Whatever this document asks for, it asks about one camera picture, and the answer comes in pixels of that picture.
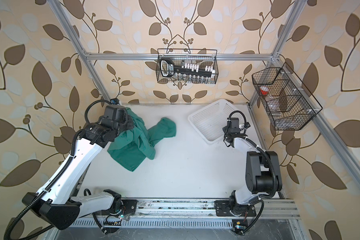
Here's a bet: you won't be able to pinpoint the white plastic laundry basket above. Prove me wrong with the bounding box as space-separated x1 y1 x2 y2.
188 100 239 145

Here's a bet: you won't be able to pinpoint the green trousers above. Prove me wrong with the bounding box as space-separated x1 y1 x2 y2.
107 108 177 172

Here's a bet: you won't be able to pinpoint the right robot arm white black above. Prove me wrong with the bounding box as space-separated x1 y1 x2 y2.
223 117 282 215

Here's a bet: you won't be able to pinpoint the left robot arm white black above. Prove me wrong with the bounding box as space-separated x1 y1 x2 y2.
4 104 134 240

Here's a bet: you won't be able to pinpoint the red capped item in basket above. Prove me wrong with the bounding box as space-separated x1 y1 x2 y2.
260 86 270 97

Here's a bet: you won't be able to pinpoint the black handheld tool in basket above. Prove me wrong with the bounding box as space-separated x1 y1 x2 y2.
159 58 213 77

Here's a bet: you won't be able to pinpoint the aluminium frame back bar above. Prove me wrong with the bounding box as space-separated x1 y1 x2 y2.
85 52 274 62

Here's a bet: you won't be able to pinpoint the right black wire basket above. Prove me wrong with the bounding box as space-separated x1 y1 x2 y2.
252 63 323 131

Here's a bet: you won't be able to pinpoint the black wire basket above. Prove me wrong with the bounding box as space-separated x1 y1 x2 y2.
156 48 219 85
252 63 323 131

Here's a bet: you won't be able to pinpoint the back black wire basket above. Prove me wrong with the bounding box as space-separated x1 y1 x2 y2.
156 48 219 85

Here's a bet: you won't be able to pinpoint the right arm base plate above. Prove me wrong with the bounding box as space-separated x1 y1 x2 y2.
214 200 257 217

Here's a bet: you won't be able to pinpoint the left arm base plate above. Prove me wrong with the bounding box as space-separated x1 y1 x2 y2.
103 198 138 217

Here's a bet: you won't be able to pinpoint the aluminium front rail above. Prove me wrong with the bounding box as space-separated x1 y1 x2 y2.
71 198 301 229

